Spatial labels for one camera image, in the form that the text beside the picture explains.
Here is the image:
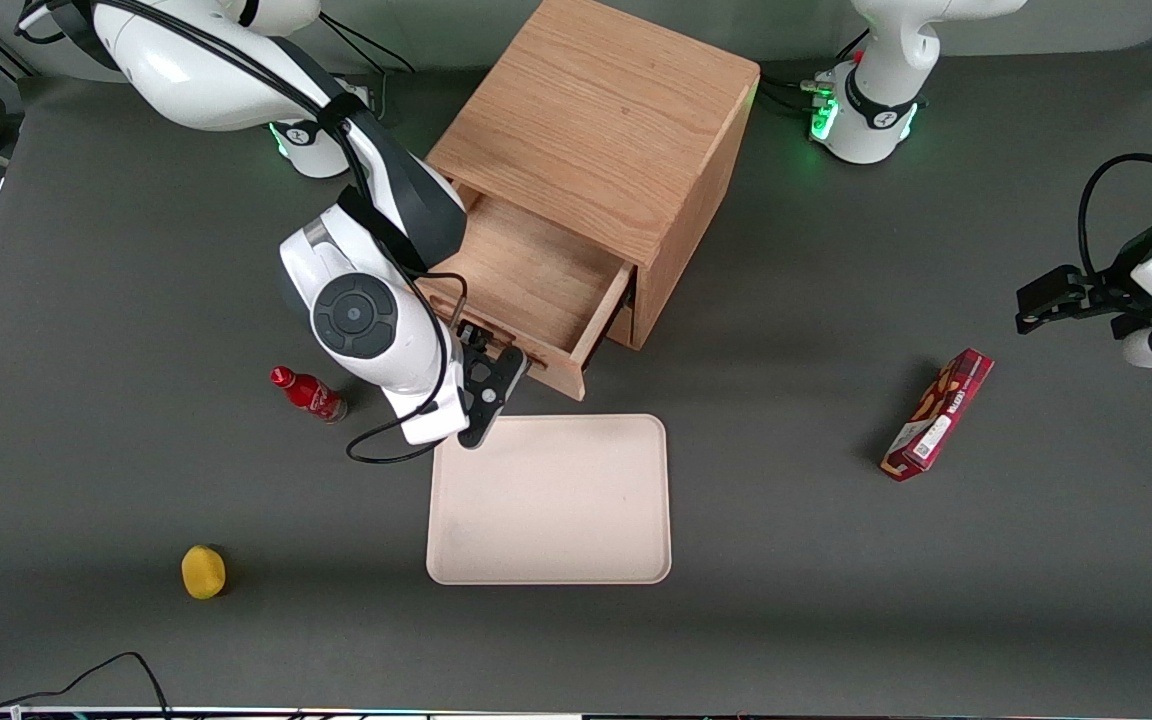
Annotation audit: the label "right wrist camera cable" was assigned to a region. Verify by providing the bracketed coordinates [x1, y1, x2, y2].
[16, 0, 469, 467]

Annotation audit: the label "yellow lemon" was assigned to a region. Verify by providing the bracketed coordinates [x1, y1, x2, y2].
[181, 544, 228, 601]

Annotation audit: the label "wooden drawer with handled bar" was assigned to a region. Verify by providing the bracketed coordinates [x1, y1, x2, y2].
[414, 190, 637, 403]

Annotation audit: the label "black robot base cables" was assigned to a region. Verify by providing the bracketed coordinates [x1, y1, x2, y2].
[758, 70, 839, 121]

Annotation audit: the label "wooden drawer cabinet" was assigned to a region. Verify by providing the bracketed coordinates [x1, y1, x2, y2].
[426, 0, 762, 351]

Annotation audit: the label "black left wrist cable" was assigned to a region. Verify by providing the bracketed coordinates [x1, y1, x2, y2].
[1078, 152, 1152, 283]

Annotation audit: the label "beige rectangular tray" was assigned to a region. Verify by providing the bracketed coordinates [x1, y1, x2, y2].
[425, 413, 673, 586]

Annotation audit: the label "black cable on table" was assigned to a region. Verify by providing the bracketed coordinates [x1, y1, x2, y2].
[0, 651, 174, 720]

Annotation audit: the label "red snack box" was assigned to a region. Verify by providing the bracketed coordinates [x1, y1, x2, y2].
[880, 347, 996, 483]

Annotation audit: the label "small red bottle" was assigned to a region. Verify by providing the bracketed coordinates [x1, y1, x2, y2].
[269, 365, 349, 425]

